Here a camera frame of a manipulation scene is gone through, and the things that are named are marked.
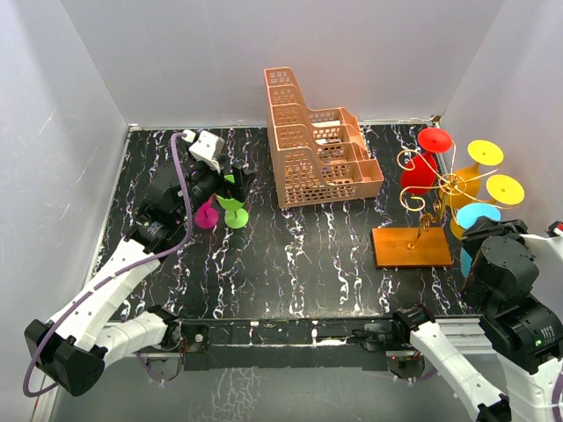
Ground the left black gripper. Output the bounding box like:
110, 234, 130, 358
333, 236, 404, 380
176, 155, 257, 223

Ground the blue plastic wine glass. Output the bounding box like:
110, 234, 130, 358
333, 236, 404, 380
457, 202, 501, 278

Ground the green plastic wine glass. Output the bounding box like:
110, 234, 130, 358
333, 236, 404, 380
216, 195, 249, 229

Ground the magenta plastic wine glass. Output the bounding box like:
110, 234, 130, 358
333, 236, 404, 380
194, 196, 219, 229

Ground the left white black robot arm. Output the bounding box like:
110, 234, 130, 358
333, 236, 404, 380
24, 158, 255, 397

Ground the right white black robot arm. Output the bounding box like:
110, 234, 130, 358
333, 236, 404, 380
391, 216, 562, 421

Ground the orange yellow wine glass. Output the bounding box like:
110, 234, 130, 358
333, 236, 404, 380
441, 139, 504, 212

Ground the yellow plastic wine glass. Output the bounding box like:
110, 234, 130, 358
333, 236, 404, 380
450, 174, 525, 240

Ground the red plastic wine glass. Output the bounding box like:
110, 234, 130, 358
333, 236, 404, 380
400, 127, 453, 195

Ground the peach plastic file organizer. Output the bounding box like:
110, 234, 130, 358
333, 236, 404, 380
264, 67, 384, 208

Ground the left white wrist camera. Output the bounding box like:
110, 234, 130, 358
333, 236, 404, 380
185, 130, 225, 173

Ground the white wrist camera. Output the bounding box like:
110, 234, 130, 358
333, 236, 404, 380
522, 221, 562, 265
185, 130, 225, 173

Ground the gold wire wooden glass rack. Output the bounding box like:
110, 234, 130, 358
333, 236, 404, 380
372, 142, 501, 268

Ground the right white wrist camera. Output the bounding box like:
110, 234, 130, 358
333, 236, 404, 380
522, 221, 562, 265

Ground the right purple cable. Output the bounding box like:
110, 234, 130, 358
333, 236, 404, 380
552, 373, 563, 422

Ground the black front mounting rail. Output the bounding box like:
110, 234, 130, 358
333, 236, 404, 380
179, 316, 392, 371

